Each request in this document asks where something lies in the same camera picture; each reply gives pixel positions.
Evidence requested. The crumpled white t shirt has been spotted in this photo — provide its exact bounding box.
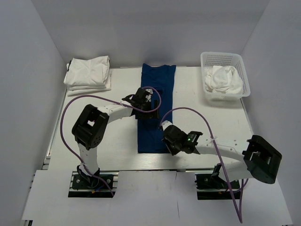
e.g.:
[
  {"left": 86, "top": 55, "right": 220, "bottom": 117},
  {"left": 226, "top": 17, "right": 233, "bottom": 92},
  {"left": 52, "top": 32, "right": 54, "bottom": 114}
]
[{"left": 205, "top": 65, "right": 243, "bottom": 95}]

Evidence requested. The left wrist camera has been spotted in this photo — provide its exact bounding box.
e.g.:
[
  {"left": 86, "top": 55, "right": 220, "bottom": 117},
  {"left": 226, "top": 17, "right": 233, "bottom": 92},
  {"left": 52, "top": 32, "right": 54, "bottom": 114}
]
[{"left": 122, "top": 88, "right": 153, "bottom": 108}]

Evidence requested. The white plastic basket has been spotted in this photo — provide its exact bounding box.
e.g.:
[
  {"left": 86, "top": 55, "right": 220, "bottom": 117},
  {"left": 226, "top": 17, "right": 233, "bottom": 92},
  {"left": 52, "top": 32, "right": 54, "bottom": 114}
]
[{"left": 200, "top": 52, "right": 251, "bottom": 101}]

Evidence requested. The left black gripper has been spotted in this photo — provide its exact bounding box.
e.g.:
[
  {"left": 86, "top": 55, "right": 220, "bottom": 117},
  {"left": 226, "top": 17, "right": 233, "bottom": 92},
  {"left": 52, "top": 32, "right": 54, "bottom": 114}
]
[{"left": 135, "top": 99, "right": 159, "bottom": 120}]

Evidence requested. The blue t shirt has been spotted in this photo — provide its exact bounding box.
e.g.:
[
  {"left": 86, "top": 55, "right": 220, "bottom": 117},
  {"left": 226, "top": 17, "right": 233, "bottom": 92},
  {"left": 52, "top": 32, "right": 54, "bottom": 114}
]
[{"left": 137, "top": 64, "right": 176, "bottom": 153}]

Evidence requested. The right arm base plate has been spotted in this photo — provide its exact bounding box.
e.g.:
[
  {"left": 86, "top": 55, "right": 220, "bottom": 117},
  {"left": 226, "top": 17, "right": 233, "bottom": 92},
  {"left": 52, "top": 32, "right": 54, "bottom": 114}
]
[{"left": 195, "top": 173, "right": 232, "bottom": 201}]

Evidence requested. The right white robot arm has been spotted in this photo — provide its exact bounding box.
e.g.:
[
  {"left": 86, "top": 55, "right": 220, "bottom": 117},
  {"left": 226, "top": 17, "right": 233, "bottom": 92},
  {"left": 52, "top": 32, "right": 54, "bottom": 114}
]
[{"left": 161, "top": 121, "right": 282, "bottom": 188}]

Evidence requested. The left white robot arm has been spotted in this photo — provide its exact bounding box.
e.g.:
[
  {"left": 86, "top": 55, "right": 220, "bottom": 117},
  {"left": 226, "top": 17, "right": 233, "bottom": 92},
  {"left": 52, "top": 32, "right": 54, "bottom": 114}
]
[{"left": 71, "top": 100, "right": 160, "bottom": 188}]

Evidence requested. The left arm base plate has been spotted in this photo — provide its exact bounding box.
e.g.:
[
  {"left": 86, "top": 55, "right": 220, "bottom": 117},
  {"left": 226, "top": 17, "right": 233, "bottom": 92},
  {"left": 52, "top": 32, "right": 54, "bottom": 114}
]
[{"left": 68, "top": 171, "right": 118, "bottom": 198}]

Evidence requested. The white t shirt stack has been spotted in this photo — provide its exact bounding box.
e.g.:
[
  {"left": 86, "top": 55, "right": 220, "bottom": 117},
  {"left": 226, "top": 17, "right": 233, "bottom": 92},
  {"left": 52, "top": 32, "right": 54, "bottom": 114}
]
[{"left": 63, "top": 56, "right": 112, "bottom": 96}]

